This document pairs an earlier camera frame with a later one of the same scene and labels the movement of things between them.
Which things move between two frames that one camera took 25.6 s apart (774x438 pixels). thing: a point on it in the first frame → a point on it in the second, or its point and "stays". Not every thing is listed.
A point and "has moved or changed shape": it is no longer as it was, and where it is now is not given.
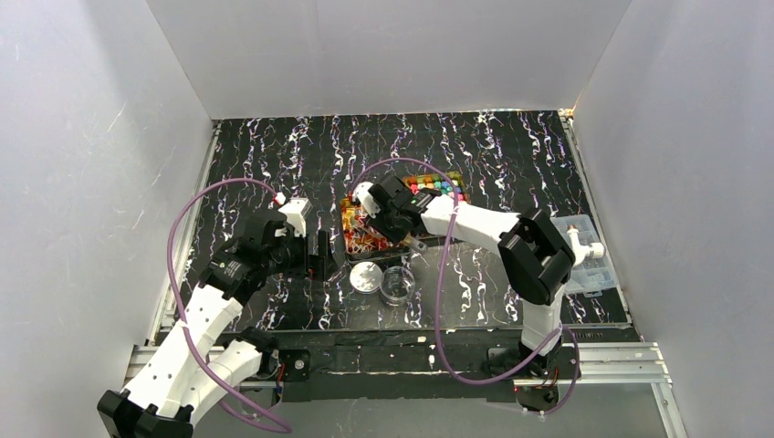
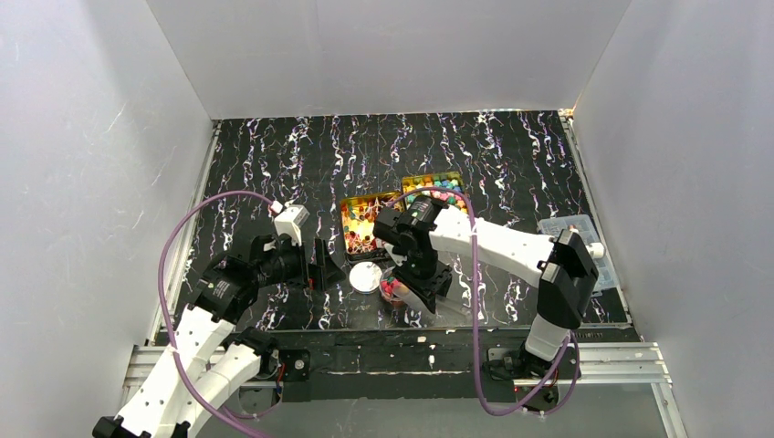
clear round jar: (397, 285) stays
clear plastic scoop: (416, 244) has moved or changed shape
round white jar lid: (366, 277) stays
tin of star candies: (438, 182) stays
